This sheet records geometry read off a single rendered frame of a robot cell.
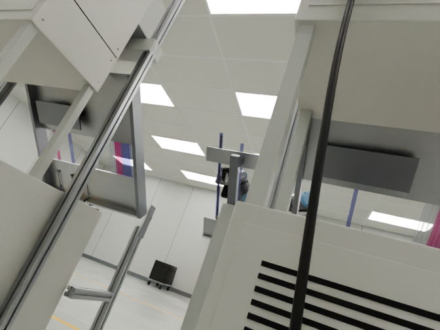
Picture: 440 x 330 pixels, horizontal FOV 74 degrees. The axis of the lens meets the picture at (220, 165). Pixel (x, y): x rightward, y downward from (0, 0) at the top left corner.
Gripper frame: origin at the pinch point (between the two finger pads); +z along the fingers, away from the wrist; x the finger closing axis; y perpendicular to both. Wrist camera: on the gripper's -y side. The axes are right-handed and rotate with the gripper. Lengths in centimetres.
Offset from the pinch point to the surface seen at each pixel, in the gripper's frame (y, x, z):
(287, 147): 22, 37, 40
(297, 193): 6.0, 40.1, 19.5
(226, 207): -7.7, 10.3, 12.8
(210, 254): -26.0, 10.2, 22.8
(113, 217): -277, -578, -599
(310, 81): 39, 43, 59
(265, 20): 145, -41, -162
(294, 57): 39, 42, 77
